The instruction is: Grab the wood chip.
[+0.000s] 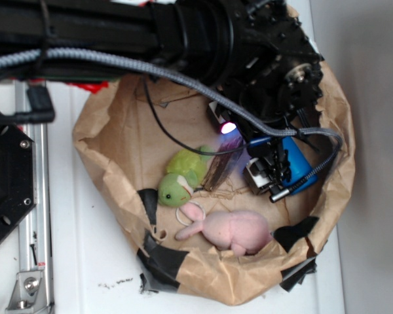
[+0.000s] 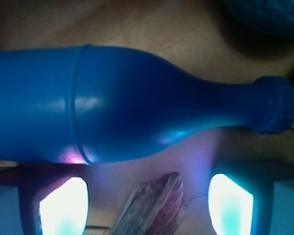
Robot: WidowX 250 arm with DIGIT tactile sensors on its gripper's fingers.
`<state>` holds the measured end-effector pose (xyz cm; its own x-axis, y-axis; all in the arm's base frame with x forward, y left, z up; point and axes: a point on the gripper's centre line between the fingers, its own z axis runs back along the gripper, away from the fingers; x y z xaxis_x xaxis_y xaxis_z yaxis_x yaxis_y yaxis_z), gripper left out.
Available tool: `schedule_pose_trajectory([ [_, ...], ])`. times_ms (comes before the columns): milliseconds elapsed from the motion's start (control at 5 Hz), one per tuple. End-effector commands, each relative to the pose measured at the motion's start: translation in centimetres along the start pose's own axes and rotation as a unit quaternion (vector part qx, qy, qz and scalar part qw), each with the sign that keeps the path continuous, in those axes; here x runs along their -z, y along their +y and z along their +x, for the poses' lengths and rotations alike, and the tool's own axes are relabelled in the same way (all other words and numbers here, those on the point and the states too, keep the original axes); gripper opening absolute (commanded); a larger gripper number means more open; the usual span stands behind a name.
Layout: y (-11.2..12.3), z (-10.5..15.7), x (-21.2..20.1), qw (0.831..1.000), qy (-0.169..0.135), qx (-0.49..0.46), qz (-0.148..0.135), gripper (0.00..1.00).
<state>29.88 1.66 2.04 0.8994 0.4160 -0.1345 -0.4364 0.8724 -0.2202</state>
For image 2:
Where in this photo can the blue textured ball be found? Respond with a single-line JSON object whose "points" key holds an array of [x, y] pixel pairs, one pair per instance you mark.
{"points": [[270, 17]]}

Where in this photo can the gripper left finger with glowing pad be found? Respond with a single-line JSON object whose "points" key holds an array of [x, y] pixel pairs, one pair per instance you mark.
{"points": [[43, 200]]}

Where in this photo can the blue plastic bottle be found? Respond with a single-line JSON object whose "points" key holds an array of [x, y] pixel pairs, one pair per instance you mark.
{"points": [[89, 105]]}

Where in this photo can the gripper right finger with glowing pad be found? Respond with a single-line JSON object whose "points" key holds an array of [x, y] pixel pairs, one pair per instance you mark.
{"points": [[252, 198]]}

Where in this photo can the brown wood chip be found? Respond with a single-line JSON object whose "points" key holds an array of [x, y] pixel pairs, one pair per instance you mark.
{"points": [[154, 208]]}

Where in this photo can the brown paper bag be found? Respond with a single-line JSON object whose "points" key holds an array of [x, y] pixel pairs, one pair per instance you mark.
{"points": [[199, 36]]}

